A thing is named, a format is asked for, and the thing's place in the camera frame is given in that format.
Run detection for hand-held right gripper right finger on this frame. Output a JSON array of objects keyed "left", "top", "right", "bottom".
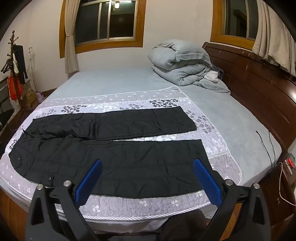
[{"left": 193, "top": 159, "right": 271, "bottom": 241}]

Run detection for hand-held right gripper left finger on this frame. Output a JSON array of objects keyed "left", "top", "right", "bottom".
[{"left": 25, "top": 159, "right": 103, "bottom": 241}]

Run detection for black pants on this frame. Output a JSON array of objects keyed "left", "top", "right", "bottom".
[{"left": 9, "top": 107, "right": 223, "bottom": 198}]

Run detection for grey floral bedspread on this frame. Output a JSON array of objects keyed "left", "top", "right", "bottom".
[{"left": 0, "top": 85, "right": 243, "bottom": 220}]

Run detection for wooden nightstand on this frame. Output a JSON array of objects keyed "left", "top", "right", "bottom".
[{"left": 260, "top": 148, "right": 296, "bottom": 232}]

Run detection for power strip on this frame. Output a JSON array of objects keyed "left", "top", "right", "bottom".
[{"left": 285, "top": 154, "right": 296, "bottom": 168}]

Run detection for white cloth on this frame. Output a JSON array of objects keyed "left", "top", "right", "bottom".
[{"left": 203, "top": 71, "right": 220, "bottom": 83}]

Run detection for dark wooden headboard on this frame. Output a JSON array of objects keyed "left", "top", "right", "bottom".
[{"left": 202, "top": 42, "right": 296, "bottom": 153}]

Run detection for beige woven bag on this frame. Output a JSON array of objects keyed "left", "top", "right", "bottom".
[{"left": 22, "top": 80, "right": 37, "bottom": 109}]

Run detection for dark grey cloth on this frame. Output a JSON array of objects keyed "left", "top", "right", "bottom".
[{"left": 211, "top": 64, "right": 225, "bottom": 80}]

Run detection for black metal chair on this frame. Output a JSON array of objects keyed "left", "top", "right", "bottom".
[{"left": 0, "top": 77, "right": 14, "bottom": 132}]

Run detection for red bag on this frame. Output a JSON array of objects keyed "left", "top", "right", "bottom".
[{"left": 7, "top": 76, "right": 23, "bottom": 101}]

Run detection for folded grey comforter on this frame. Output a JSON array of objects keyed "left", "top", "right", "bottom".
[{"left": 147, "top": 39, "right": 231, "bottom": 95}]

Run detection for white pole stand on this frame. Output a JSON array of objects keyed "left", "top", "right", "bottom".
[{"left": 28, "top": 47, "right": 37, "bottom": 93}]

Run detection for beige tied curtain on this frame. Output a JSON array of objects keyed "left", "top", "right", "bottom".
[{"left": 64, "top": 0, "right": 80, "bottom": 74}]

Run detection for black hanging garment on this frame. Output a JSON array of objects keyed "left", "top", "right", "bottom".
[{"left": 13, "top": 45, "right": 28, "bottom": 85}]

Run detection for black clothes hanger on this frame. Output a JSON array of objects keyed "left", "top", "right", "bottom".
[{"left": 1, "top": 58, "right": 13, "bottom": 74}]

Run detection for beige pleated curtain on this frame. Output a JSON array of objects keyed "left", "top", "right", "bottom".
[{"left": 252, "top": 0, "right": 296, "bottom": 77}]

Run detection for wide wooden framed window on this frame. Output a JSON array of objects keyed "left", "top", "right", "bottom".
[{"left": 60, "top": 0, "right": 147, "bottom": 58}]

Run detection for wooden coat rack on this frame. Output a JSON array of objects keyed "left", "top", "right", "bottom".
[{"left": 1, "top": 30, "right": 28, "bottom": 116}]

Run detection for small wooden framed window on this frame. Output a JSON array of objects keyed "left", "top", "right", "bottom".
[{"left": 210, "top": 0, "right": 262, "bottom": 48}]

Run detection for black cable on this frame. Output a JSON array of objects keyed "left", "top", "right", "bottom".
[
  {"left": 255, "top": 131, "right": 275, "bottom": 168},
  {"left": 268, "top": 132, "right": 277, "bottom": 164}
]

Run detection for white cable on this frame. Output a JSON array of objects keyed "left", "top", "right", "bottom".
[{"left": 278, "top": 162, "right": 296, "bottom": 206}]

